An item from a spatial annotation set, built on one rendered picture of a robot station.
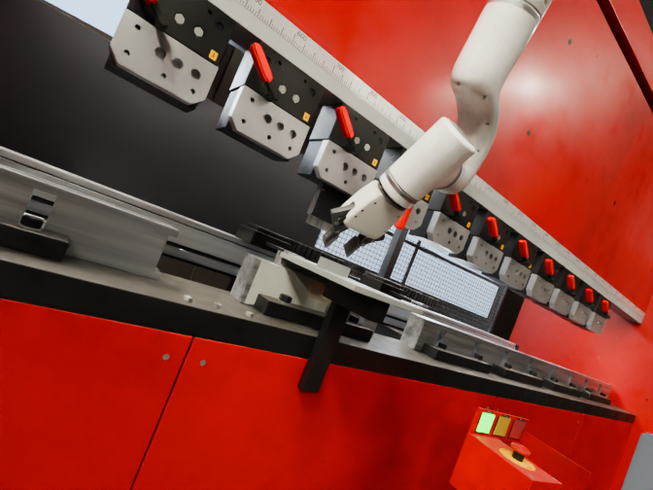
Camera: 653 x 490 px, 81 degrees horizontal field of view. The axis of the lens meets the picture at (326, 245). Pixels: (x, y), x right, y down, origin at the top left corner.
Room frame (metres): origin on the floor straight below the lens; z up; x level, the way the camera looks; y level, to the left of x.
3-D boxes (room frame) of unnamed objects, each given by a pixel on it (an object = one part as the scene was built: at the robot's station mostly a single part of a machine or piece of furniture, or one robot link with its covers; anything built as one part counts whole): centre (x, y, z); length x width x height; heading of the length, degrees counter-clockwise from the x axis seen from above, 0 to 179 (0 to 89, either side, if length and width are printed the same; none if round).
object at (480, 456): (0.85, -0.58, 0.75); 0.20 x 0.16 x 0.18; 117
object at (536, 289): (1.44, -0.78, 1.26); 0.15 x 0.09 x 0.17; 125
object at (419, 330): (1.61, -1.01, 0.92); 1.68 x 0.06 x 0.10; 125
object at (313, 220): (0.88, 0.02, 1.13); 0.10 x 0.02 x 0.10; 125
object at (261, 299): (0.85, -0.04, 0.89); 0.30 x 0.05 x 0.03; 125
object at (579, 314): (1.67, -1.10, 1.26); 0.15 x 0.09 x 0.17; 125
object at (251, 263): (0.91, -0.02, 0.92); 0.39 x 0.06 x 0.10; 125
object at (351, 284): (0.76, -0.06, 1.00); 0.26 x 0.18 x 0.01; 35
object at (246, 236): (1.01, 0.13, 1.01); 0.26 x 0.12 x 0.05; 35
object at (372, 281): (1.29, -0.28, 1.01); 0.26 x 0.12 x 0.05; 35
